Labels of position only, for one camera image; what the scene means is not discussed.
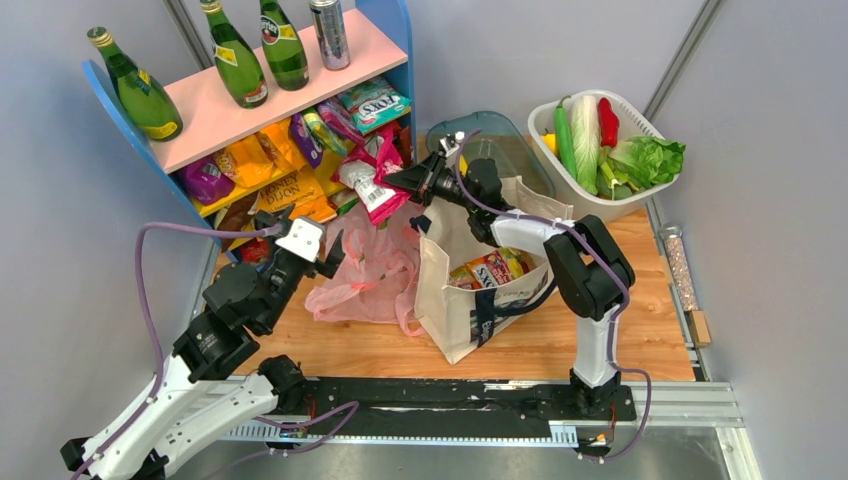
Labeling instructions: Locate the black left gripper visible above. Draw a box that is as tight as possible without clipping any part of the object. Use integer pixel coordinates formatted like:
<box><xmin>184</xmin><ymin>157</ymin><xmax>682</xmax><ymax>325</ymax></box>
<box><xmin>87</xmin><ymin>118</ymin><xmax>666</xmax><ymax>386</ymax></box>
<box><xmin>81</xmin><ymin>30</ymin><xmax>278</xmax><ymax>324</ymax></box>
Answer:
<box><xmin>258</xmin><ymin>203</ymin><xmax>346</xmax><ymax>330</ymax></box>

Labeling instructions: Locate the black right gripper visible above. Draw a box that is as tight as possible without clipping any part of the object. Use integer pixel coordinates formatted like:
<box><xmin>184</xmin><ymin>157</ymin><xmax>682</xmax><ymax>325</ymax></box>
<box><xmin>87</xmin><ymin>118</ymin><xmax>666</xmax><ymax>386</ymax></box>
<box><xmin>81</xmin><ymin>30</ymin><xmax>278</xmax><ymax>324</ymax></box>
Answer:
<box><xmin>384</xmin><ymin>151</ymin><xmax>480</xmax><ymax>212</ymax></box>

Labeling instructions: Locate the red hand cooked chips bag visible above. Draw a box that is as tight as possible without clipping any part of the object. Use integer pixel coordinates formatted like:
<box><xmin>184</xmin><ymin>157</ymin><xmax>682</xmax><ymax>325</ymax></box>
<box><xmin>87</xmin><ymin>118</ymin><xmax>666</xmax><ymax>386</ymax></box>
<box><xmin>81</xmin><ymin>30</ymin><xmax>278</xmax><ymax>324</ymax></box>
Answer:
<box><xmin>332</xmin><ymin>121</ymin><xmax>411</xmax><ymax>226</ymax></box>

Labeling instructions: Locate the pink plastic grocery bag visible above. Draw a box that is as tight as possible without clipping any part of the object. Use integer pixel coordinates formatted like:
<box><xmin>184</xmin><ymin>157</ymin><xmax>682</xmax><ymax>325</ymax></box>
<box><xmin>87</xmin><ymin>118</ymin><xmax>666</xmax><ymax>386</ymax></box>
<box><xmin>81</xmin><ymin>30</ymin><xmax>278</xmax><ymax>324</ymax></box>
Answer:
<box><xmin>305</xmin><ymin>203</ymin><xmax>425</xmax><ymax>337</ymax></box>

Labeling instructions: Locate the cream canvas tote bag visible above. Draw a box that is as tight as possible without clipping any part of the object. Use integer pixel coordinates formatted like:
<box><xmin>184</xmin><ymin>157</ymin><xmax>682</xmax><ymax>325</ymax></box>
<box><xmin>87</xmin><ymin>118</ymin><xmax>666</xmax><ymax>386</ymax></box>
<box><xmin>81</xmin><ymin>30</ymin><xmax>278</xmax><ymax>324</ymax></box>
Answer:
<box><xmin>411</xmin><ymin>198</ymin><xmax>556</xmax><ymax>365</ymax></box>

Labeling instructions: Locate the long green chili pepper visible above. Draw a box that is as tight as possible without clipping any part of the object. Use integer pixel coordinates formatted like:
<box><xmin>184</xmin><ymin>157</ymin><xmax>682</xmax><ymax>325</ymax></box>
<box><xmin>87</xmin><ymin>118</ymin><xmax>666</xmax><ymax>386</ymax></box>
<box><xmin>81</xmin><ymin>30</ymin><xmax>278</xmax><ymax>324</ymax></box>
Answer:
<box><xmin>553</xmin><ymin>95</ymin><xmax>577</xmax><ymax>179</ymax></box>

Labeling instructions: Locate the red chili pepper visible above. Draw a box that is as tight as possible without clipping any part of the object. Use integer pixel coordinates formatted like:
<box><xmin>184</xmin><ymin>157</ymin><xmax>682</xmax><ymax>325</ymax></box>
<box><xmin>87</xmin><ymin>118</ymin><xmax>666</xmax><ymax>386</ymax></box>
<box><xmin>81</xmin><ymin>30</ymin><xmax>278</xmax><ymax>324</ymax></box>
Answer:
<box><xmin>597</xmin><ymin>97</ymin><xmax>620</xmax><ymax>148</ymax></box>

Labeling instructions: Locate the green lettuce leaf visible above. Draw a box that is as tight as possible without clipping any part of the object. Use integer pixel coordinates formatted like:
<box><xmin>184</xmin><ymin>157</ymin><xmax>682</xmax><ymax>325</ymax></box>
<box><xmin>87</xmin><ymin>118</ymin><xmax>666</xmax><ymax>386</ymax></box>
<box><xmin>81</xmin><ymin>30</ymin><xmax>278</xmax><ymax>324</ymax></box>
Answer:
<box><xmin>610</xmin><ymin>136</ymin><xmax>686</xmax><ymax>190</ymax></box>

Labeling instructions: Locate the yellow banana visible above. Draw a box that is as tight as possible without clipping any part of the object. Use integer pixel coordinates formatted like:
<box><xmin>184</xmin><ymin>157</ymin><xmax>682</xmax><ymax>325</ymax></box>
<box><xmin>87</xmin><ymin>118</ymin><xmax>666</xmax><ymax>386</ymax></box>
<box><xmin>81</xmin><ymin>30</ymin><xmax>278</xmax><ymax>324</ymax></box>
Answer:
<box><xmin>458</xmin><ymin>155</ymin><xmax>468</xmax><ymax>176</ymax></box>

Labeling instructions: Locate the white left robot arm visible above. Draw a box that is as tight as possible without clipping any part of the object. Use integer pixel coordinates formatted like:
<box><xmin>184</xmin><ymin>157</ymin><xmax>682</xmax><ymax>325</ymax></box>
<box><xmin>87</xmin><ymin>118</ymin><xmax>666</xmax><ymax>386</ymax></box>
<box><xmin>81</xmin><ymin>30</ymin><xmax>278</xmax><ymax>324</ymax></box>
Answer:
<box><xmin>60</xmin><ymin>208</ymin><xmax>345</xmax><ymax>479</ymax></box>

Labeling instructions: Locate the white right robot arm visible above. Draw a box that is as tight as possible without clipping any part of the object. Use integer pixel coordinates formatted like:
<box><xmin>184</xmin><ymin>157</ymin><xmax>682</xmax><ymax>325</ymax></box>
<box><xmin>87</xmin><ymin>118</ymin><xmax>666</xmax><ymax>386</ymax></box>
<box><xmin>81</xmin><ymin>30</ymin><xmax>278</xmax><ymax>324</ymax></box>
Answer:
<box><xmin>384</xmin><ymin>153</ymin><xmax>635</xmax><ymax>418</ymax></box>

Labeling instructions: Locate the red patterned snack bag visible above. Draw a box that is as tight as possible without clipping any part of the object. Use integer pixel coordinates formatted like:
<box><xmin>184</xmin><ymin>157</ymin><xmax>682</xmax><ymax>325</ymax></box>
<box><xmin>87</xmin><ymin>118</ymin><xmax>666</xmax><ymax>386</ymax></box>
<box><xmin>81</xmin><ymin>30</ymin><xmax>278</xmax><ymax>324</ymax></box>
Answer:
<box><xmin>237</xmin><ymin>238</ymin><xmax>270</xmax><ymax>266</ymax></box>

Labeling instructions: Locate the red dark snack bag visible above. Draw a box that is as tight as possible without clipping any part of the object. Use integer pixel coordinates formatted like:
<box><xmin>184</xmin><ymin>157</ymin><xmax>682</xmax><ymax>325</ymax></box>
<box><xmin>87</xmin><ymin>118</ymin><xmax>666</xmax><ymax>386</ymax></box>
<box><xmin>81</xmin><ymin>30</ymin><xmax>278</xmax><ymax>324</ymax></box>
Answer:
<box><xmin>393</xmin><ymin>127</ymin><xmax>414</xmax><ymax>167</ymax></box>

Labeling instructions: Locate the honey dijon chips bag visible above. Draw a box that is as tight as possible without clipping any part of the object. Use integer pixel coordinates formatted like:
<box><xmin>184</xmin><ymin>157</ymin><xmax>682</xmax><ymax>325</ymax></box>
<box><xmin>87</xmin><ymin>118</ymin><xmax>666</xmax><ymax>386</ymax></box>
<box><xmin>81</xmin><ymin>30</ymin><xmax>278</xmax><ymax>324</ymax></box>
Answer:
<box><xmin>257</xmin><ymin>166</ymin><xmax>337</xmax><ymax>223</ymax></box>

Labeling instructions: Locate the brown snack bag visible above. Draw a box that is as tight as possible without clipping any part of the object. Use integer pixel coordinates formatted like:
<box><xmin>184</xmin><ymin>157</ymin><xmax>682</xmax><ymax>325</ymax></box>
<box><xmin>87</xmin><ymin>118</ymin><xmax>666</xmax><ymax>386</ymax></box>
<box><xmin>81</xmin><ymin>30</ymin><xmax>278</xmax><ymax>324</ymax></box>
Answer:
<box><xmin>213</xmin><ymin>192</ymin><xmax>260</xmax><ymax>231</ymax></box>

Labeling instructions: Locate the teal foxs candy bag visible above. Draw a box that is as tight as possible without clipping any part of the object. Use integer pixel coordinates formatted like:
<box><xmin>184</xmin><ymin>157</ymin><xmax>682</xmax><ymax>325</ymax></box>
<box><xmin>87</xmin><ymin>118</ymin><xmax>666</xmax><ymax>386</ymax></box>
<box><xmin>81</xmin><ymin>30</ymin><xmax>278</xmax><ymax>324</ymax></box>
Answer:
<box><xmin>337</xmin><ymin>75</ymin><xmax>412</xmax><ymax>134</ymax></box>

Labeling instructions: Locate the teal transparent plastic tray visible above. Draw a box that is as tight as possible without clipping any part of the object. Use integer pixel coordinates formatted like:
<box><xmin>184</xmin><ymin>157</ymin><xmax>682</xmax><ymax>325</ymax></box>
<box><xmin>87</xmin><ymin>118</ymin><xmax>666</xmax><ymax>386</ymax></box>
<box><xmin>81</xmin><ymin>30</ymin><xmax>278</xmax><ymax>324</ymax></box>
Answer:
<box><xmin>424</xmin><ymin>111</ymin><xmax>555</xmax><ymax>198</ymax></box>

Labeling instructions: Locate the orange snack bag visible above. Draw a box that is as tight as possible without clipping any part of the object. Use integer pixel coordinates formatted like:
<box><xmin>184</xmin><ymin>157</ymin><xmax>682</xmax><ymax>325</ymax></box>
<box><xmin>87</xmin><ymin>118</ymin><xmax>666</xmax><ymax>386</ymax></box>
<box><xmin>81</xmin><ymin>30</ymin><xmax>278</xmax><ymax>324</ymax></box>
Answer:
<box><xmin>212</xmin><ymin>118</ymin><xmax>308</xmax><ymax>188</ymax></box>

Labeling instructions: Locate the pink candy packet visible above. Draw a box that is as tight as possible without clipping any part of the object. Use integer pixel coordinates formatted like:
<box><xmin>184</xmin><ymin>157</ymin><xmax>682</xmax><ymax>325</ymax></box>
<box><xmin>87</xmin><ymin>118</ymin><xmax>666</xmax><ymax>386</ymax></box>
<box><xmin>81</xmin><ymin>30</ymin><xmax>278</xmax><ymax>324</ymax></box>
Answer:
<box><xmin>316</xmin><ymin>97</ymin><xmax>365</xmax><ymax>146</ymax></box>

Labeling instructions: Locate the purple candy packet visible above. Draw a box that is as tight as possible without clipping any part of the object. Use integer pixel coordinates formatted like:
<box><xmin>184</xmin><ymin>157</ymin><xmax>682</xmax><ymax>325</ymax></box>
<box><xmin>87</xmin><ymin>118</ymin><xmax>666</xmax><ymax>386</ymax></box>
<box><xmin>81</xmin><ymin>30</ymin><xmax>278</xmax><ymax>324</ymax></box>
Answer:
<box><xmin>289</xmin><ymin>113</ymin><xmax>323</xmax><ymax>168</ymax></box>

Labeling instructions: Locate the purple snack bag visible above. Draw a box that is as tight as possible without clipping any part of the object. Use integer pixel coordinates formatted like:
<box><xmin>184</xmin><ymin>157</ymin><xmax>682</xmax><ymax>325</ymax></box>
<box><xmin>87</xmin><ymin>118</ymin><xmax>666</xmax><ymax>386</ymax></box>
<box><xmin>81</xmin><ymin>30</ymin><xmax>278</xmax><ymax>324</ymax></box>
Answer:
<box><xmin>177</xmin><ymin>156</ymin><xmax>235</xmax><ymax>206</ymax></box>

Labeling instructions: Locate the colourful candy packet in tote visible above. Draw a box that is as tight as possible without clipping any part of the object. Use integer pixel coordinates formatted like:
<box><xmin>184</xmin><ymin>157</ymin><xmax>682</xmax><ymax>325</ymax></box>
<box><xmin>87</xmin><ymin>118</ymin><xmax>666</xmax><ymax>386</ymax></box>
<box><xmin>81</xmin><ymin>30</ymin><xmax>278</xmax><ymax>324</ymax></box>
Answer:
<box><xmin>449</xmin><ymin>265</ymin><xmax>482</xmax><ymax>290</ymax></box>

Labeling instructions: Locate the orange foxs candy bag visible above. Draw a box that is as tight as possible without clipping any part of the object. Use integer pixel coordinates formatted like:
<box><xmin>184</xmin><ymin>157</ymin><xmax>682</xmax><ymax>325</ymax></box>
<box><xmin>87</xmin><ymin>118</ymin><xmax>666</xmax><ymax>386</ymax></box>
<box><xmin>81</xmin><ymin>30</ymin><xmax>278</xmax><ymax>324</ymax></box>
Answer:
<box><xmin>465</xmin><ymin>247</ymin><xmax>535</xmax><ymax>289</ymax></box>

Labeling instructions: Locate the colourful striped candy packet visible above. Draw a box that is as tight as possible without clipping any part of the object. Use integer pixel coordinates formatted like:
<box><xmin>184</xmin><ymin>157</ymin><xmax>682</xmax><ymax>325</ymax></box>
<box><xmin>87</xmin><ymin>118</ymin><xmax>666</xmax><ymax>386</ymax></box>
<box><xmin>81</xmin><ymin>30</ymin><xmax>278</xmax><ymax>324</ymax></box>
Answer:
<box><xmin>301</xmin><ymin>108</ymin><xmax>348</xmax><ymax>158</ymax></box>

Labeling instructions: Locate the yellow bell pepper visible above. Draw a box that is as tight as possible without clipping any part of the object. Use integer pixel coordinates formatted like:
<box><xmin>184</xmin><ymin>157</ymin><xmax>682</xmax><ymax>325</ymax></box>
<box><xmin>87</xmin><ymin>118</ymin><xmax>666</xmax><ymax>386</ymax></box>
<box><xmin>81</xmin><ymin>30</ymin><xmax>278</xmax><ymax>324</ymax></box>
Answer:
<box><xmin>541</xmin><ymin>133</ymin><xmax>559</xmax><ymax>157</ymax></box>

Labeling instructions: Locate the white plastic basket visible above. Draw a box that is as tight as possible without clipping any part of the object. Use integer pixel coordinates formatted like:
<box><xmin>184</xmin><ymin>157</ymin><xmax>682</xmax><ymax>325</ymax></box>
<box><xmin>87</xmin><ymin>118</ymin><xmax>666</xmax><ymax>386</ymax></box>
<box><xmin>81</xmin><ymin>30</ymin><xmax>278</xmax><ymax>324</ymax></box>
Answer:
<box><xmin>528</xmin><ymin>90</ymin><xmax>685</xmax><ymax>223</ymax></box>

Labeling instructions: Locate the blue pink snack shelf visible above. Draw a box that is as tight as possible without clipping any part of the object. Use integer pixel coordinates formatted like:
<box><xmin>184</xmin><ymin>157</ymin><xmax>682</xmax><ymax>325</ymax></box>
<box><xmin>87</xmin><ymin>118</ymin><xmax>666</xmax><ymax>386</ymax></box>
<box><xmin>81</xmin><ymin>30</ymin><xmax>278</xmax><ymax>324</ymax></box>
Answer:
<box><xmin>82</xmin><ymin>1</ymin><xmax>415</xmax><ymax>225</ymax></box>

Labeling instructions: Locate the green glass bottle middle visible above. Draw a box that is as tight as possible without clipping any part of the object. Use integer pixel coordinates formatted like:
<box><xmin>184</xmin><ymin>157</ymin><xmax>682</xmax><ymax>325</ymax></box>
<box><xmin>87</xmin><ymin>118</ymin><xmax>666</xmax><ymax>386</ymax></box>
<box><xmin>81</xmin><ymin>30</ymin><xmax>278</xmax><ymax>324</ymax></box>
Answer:
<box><xmin>200</xmin><ymin>0</ymin><xmax>268</xmax><ymax>109</ymax></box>

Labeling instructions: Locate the green glass bottle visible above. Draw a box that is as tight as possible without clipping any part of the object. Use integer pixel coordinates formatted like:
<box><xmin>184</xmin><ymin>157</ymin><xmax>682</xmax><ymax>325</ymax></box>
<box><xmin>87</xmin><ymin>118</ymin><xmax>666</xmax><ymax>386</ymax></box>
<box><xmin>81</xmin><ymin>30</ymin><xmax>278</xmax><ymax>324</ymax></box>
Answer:
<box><xmin>86</xmin><ymin>26</ymin><xmax>184</xmax><ymax>142</ymax></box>
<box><xmin>260</xmin><ymin>0</ymin><xmax>309</xmax><ymax>91</ymax></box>
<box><xmin>200</xmin><ymin>0</ymin><xmax>268</xmax><ymax>109</ymax></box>

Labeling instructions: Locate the napa cabbage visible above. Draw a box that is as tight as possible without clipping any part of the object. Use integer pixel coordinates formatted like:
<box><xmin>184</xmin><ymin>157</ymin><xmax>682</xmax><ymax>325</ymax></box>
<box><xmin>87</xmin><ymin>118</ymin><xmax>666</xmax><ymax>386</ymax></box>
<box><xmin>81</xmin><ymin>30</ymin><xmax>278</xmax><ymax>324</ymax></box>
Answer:
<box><xmin>571</xmin><ymin>95</ymin><xmax>601</xmax><ymax>195</ymax></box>

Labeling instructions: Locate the silver drink can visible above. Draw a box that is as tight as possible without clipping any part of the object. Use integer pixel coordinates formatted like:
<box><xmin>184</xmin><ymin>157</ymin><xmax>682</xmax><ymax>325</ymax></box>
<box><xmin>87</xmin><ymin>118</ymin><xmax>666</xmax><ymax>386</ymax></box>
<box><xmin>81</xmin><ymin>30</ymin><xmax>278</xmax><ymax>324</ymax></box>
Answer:
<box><xmin>308</xmin><ymin>0</ymin><xmax>350</xmax><ymax>71</ymax></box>

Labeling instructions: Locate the green glass bottle right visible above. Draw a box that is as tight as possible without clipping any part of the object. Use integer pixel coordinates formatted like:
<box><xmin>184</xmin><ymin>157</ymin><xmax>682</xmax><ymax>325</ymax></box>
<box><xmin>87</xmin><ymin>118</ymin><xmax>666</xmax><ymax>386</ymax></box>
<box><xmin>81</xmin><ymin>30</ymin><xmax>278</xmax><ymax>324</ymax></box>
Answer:
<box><xmin>260</xmin><ymin>0</ymin><xmax>309</xmax><ymax>91</ymax></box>

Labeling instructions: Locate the green leafy vegetable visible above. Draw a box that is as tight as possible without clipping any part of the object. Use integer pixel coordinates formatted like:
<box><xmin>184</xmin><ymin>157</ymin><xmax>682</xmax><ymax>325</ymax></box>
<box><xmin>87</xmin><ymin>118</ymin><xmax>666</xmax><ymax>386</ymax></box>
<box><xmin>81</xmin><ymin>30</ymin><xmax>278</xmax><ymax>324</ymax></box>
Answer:
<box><xmin>597</xmin><ymin>151</ymin><xmax>633</xmax><ymax>200</ymax></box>

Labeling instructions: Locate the green glass bottle left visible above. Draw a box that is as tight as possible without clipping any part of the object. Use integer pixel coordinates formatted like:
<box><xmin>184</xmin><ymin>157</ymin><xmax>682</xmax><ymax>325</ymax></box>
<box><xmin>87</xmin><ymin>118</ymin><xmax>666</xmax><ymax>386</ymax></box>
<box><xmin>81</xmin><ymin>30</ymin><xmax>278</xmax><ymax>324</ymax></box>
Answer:
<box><xmin>86</xmin><ymin>26</ymin><xmax>184</xmax><ymax>142</ymax></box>

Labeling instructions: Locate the glass tube of beads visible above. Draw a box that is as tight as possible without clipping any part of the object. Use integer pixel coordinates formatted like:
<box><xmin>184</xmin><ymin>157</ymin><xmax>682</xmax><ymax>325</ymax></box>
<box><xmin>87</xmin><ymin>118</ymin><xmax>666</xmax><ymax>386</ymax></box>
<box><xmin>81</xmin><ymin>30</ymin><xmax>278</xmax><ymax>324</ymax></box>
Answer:
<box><xmin>660</xmin><ymin>224</ymin><xmax>699</xmax><ymax>312</ymax></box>

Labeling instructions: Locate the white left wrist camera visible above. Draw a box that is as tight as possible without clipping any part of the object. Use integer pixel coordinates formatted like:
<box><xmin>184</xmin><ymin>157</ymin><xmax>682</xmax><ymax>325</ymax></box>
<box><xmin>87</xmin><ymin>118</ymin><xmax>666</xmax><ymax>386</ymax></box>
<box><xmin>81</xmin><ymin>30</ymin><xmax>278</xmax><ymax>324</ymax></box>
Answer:
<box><xmin>274</xmin><ymin>217</ymin><xmax>326</xmax><ymax>263</ymax></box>

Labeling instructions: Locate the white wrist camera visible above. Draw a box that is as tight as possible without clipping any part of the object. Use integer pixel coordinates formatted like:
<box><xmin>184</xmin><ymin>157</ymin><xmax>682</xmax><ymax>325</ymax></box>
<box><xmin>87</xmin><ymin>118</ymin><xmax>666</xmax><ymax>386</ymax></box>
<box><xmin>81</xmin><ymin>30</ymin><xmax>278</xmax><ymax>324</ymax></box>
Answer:
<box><xmin>274</xmin><ymin>217</ymin><xmax>326</xmax><ymax>263</ymax></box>
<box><xmin>438</xmin><ymin>131</ymin><xmax>466</xmax><ymax>159</ymax></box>

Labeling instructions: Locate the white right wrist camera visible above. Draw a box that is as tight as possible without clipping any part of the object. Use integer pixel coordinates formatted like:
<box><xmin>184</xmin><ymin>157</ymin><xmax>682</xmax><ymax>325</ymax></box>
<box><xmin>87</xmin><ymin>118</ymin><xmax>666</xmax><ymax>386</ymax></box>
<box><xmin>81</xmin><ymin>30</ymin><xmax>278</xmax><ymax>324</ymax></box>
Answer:
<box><xmin>438</xmin><ymin>131</ymin><xmax>466</xmax><ymax>159</ymax></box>

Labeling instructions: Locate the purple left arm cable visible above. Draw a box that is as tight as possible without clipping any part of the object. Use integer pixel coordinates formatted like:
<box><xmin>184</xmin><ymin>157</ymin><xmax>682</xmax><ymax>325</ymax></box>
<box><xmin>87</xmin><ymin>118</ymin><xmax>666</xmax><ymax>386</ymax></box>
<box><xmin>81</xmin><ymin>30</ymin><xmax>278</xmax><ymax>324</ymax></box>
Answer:
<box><xmin>66</xmin><ymin>221</ymin><xmax>362</xmax><ymax>480</ymax></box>

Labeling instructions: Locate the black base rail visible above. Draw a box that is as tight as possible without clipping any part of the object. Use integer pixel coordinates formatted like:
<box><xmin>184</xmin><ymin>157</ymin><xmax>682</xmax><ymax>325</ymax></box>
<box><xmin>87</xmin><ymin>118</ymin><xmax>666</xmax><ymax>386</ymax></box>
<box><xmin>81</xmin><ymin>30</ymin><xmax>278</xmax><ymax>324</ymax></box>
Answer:
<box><xmin>271</xmin><ymin>377</ymin><xmax>637</xmax><ymax>439</ymax></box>

